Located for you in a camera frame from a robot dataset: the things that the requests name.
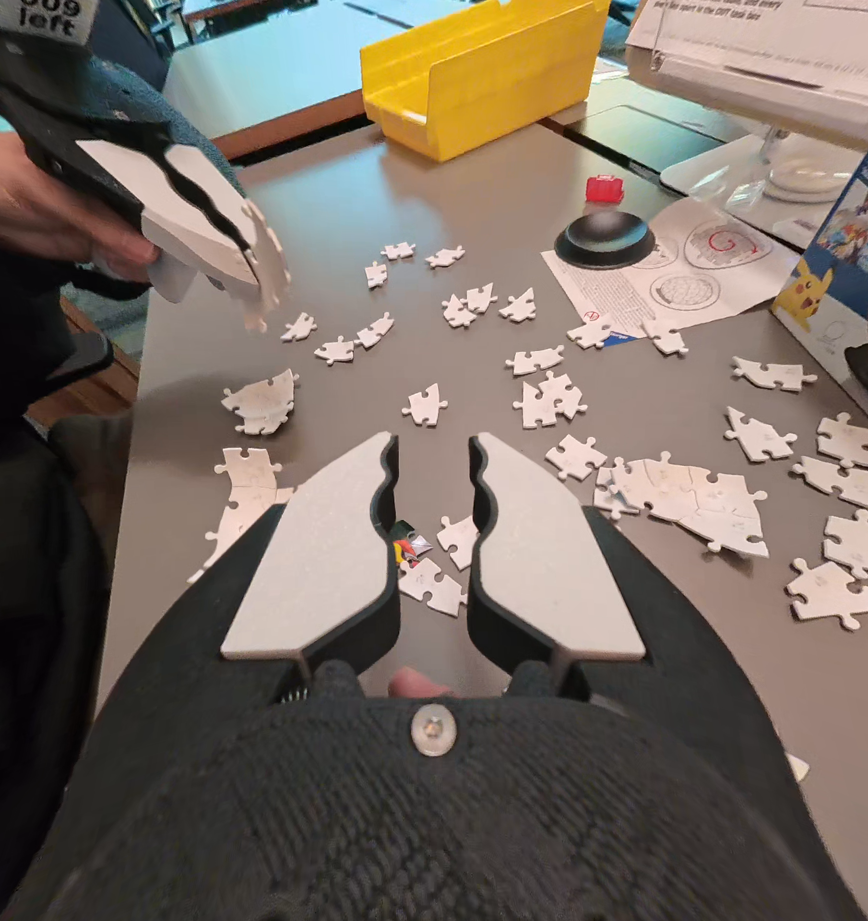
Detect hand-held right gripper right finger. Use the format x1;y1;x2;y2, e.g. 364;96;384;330
467;430;648;679

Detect black chair armrest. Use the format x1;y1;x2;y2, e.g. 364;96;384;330
45;334;114;393

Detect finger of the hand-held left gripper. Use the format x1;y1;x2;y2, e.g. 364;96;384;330
164;144;255;253
76;140;261;305

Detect narrow curved white puzzle strip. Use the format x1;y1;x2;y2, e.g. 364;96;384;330
241;200;292;333

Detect person's left forearm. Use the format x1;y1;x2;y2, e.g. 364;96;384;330
0;234;71;433

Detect flat assembled white puzzle section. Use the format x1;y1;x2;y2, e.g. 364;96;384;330
594;452;771;560

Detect small fan-shaped puzzle section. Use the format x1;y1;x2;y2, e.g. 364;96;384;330
221;369;299;437

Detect yellow plastic bin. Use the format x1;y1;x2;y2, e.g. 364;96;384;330
359;0;612;164

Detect clear plastic bag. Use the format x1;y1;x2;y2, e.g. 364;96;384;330
689;140;773;217

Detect blue puzzle ball box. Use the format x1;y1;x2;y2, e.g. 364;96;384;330
768;108;868;441

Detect black round ball stand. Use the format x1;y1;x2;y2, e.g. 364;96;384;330
554;211;656;272

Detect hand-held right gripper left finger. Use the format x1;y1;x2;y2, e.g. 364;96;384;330
220;430;402;679

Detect white board stand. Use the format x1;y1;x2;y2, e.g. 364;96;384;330
660;101;868;249

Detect person's left hand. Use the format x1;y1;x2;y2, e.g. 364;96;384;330
0;130;163;283

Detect white round disc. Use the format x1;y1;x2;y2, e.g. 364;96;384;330
765;160;850;204

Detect person's right hand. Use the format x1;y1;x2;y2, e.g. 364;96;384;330
389;665;452;699

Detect printed paper instruction sheet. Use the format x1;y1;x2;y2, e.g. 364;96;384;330
542;198;802;351

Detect white laminated instruction board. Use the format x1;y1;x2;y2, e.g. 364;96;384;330
624;0;868;134

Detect white puzzle pieces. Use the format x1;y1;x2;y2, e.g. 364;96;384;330
279;241;868;784

